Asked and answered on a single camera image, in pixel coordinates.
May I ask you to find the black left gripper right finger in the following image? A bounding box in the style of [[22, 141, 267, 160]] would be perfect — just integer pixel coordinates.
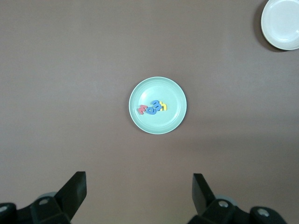
[[188, 173, 285, 224]]

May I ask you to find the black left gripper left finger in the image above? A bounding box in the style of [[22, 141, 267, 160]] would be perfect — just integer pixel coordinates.
[[16, 171, 87, 224]]

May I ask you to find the blue lowercase letter m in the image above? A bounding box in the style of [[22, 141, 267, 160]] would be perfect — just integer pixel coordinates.
[[150, 99, 163, 112]]

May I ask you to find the green plate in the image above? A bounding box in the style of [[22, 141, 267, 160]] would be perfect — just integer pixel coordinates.
[[128, 77, 188, 135]]

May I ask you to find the beige plate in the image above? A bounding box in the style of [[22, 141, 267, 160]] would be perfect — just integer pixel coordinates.
[[261, 0, 299, 51]]

